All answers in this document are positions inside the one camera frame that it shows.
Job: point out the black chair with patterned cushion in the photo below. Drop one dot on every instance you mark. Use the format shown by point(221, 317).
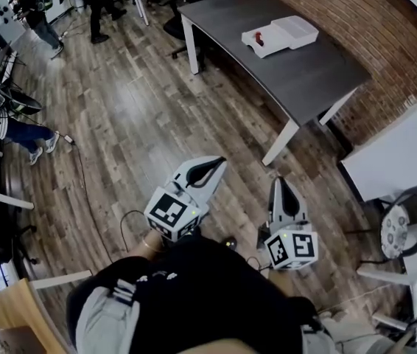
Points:
point(402, 225)

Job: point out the person's black and grey top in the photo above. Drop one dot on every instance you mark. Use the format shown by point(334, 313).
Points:
point(208, 290)

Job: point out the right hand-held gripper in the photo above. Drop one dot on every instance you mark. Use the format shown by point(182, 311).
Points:
point(291, 249)

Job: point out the red bottle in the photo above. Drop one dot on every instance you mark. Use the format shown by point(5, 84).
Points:
point(259, 38)

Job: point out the person's left forearm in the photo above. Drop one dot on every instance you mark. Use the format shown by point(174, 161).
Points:
point(152, 242)

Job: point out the person's right forearm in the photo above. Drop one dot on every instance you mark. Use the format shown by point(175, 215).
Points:
point(280, 280)

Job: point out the grey table with white legs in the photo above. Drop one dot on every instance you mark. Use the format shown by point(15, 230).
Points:
point(297, 76)

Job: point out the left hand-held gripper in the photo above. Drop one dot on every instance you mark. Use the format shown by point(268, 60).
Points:
point(169, 212)

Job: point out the black device with green lights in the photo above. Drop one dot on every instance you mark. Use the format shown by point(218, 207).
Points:
point(230, 242)

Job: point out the person's face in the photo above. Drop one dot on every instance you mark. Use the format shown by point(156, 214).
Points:
point(216, 347)

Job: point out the white case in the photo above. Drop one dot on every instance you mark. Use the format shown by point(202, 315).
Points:
point(286, 35)

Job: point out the black office chair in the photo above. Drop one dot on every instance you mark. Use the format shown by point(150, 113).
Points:
point(179, 24)

